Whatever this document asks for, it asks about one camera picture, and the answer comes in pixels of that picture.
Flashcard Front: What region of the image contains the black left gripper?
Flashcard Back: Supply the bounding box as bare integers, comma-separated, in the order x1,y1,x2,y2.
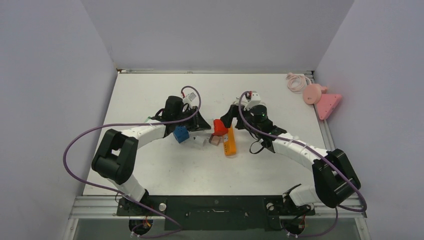
173,106,210,132

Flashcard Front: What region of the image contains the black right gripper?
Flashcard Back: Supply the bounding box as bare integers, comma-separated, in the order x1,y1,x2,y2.
221,105,261,135

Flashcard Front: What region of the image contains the red cube socket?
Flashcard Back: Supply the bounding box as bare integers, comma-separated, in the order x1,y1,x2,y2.
213,119,229,137

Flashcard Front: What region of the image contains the white plug charger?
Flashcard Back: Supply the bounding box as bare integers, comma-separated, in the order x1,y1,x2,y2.
192,136,207,148

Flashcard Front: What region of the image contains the pink brown plug charger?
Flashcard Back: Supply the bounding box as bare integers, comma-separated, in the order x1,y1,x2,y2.
208,134,222,146

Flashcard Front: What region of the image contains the orange power strip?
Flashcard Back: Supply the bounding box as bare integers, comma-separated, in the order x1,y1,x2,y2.
222,125,237,157

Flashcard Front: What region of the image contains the blue cube socket adapter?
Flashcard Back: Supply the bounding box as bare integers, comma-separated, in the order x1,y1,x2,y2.
173,126,190,144

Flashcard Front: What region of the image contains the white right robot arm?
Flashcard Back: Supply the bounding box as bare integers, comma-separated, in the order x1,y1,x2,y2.
220,104,367,214

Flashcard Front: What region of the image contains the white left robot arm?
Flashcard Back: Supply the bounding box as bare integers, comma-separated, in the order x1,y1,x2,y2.
91,95,212,215

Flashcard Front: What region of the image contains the pink round socket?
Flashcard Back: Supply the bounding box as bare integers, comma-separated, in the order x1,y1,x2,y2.
302,83,328,105

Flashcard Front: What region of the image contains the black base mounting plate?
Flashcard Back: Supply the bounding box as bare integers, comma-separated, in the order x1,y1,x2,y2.
115,195,316,232

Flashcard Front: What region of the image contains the pink triangular power strip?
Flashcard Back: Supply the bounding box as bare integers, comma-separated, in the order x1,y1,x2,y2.
315,93,343,121

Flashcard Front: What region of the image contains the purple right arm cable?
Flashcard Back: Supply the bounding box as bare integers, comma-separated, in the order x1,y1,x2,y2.
237,91,368,214

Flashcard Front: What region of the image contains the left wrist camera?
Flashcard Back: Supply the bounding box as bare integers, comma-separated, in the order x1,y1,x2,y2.
182,92,197,106

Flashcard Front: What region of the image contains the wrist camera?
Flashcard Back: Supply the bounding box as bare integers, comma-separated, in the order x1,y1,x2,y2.
244,91,261,111
182,92,197,106

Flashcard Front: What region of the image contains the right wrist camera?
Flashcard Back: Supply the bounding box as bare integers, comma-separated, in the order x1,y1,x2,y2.
244,91,261,111

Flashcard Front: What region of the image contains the pink coiled cable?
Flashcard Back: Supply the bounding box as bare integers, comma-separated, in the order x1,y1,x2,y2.
285,72,313,95

